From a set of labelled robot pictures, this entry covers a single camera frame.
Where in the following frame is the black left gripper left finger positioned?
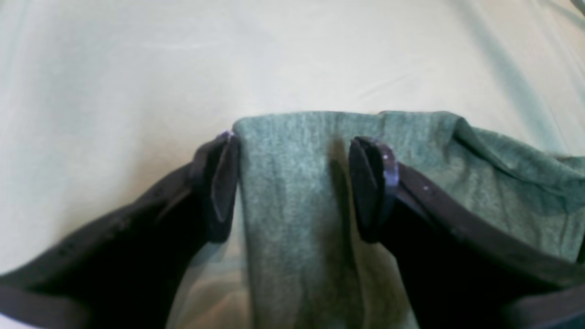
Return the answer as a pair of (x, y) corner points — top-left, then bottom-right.
(1, 132), (240, 329)

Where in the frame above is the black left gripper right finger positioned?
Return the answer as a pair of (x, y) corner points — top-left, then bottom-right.
(348, 137), (585, 329)

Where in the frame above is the light green table cloth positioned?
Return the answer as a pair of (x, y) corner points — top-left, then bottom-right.
(1, 0), (584, 329)

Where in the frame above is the green grey T-shirt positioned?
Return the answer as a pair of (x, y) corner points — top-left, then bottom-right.
(233, 111), (584, 329)

